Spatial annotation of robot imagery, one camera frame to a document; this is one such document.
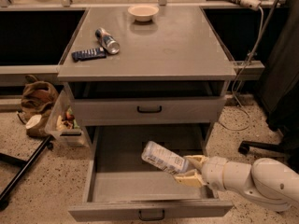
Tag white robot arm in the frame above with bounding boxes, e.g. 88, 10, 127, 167
174, 155, 299, 212

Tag black tripod leg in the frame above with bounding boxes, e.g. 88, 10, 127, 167
0, 135, 53, 211

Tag clear plastic water bottle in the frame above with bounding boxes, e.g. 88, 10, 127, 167
141, 141, 189, 175

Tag brown paper bag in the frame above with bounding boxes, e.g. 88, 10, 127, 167
17, 75, 59, 137

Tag grey drawer cabinet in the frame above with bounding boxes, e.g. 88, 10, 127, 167
58, 6, 235, 139

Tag closed upper grey drawer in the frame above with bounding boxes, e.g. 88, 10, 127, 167
72, 97, 226, 126

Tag blue snack bar wrapper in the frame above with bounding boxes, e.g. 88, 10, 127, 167
71, 47, 107, 62

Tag silver blue soda can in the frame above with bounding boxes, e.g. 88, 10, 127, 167
95, 28, 120, 55

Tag open lower grey drawer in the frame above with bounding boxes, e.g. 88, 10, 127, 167
69, 124, 233, 222

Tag white ceramic bowl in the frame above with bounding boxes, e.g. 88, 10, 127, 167
128, 5, 159, 22

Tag black office chair base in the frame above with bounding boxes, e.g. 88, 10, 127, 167
238, 132, 299, 173

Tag clear plastic storage bin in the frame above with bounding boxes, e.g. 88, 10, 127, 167
45, 91, 87, 147

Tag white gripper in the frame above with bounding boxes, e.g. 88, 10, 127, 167
174, 155, 228, 191

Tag grey cable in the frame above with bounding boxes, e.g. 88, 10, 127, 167
218, 7, 265, 133

